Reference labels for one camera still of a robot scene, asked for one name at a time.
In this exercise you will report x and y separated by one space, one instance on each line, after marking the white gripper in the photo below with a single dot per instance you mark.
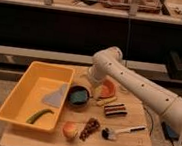
95 81

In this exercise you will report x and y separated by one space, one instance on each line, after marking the grey-blue towel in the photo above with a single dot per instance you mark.
55 98

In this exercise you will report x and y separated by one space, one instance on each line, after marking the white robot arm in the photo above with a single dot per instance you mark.
165 103

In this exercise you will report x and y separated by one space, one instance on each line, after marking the orange plastic bowl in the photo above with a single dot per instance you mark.
106 89

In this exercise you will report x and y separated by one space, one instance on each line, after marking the green sponge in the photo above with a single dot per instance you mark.
78 96

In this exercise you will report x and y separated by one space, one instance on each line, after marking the yellow banana toy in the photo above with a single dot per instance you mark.
106 101

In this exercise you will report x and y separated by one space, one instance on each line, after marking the dark bowl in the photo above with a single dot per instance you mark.
77 88

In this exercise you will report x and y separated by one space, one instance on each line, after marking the striped layered cake toy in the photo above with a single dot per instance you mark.
113 110

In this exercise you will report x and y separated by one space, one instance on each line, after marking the wooden table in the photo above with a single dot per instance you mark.
19 136

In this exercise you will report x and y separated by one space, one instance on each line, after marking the brown grape bunch toy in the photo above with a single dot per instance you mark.
91 126

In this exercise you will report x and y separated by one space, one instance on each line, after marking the orange peach toy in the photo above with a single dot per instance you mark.
70 130

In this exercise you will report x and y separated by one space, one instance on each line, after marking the yellow plastic bin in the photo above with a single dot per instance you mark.
26 97

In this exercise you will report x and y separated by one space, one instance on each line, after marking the green chili pepper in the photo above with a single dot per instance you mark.
33 118

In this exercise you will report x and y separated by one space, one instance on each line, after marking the black foot pedal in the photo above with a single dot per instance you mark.
168 132

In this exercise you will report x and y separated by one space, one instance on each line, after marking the white handled dish brush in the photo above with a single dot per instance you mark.
111 135

